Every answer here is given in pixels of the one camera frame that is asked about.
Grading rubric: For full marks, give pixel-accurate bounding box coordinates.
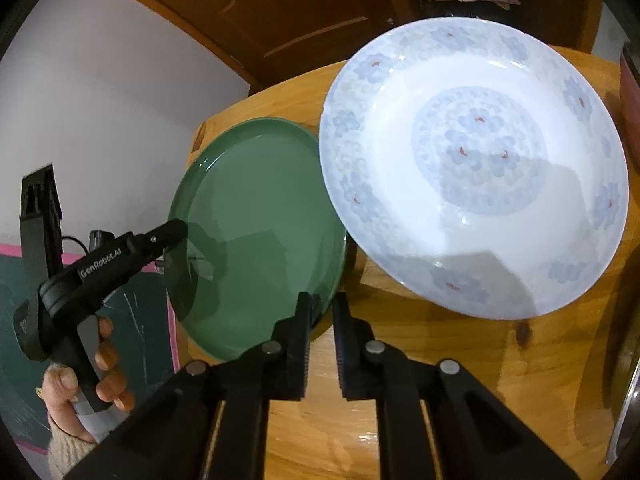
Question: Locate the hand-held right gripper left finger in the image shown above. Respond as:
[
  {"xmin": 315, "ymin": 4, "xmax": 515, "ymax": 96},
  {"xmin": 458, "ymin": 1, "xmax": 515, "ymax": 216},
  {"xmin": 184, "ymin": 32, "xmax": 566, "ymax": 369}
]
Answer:
[{"xmin": 62, "ymin": 291, "xmax": 321, "ymax": 480}]

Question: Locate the brown wooden door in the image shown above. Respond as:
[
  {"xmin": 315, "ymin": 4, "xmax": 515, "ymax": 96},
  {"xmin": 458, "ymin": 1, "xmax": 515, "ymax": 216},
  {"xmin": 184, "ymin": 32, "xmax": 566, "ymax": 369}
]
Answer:
[{"xmin": 75, "ymin": 0, "xmax": 603, "ymax": 97}]

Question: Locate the pink-framed chalkboard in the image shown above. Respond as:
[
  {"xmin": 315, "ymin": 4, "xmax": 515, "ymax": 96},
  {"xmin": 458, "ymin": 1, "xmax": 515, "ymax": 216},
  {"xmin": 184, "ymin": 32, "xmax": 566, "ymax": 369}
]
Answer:
[{"xmin": 0, "ymin": 242, "xmax": 179, "ymax": 456}]

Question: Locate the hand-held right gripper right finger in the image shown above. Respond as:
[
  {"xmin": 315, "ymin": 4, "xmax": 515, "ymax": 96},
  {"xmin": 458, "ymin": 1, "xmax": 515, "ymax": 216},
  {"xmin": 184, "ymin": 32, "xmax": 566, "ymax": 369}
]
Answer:
[{"xmin": 332, "ymin": 291, "xmax": 583, "ymax": 480}]

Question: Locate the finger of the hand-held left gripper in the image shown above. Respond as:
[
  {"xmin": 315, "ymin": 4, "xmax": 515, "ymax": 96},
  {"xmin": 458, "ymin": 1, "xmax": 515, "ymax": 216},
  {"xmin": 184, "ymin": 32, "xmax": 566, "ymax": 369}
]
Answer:
[{"xmin": 144, "ymin": 218, "xmax": 189, "ymax": 262}]

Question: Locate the white floral plate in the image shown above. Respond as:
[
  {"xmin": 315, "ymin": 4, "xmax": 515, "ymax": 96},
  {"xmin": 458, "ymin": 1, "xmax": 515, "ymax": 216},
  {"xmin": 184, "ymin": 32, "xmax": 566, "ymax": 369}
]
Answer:
[{"xmin": 318, "ymin": 16, "xmax": 630, "ymax": 320}]

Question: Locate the person's left hand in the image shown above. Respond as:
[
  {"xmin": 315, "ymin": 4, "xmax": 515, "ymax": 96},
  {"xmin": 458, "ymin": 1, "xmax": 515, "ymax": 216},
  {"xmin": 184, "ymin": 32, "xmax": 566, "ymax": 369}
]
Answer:
[{"xmin": 41, "ymin": 317, "xmax": 137, "ymax": 444}]

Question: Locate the large steel bowl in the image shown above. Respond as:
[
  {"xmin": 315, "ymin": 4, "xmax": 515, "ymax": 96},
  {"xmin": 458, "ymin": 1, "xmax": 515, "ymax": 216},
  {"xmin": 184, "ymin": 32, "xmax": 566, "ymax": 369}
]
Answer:
[{"xmin": 604, "ymin": 350, "xmax": 640, "ymax": 467}]

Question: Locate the small steel bowl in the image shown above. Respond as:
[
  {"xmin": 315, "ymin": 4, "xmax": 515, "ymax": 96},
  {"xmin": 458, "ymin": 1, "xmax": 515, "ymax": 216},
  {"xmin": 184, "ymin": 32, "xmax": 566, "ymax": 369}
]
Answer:
[{"xmin": 619, "ymin": 41, "xmax": 640, "ymax": 162}]

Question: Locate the black cable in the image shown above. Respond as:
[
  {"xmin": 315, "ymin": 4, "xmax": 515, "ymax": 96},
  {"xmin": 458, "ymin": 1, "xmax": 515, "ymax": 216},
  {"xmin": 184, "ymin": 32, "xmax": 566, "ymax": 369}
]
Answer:
[{"xmin": 60, "ymin": 234, "xmax": 97, "ymax": 262}]

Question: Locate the green plate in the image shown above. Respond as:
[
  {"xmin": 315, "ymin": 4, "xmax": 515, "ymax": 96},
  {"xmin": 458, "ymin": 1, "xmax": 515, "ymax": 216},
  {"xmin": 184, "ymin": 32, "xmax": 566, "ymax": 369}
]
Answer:
[{"xmin": 167, "ymin": 116, "xmax": 349, "ymax": 364}]

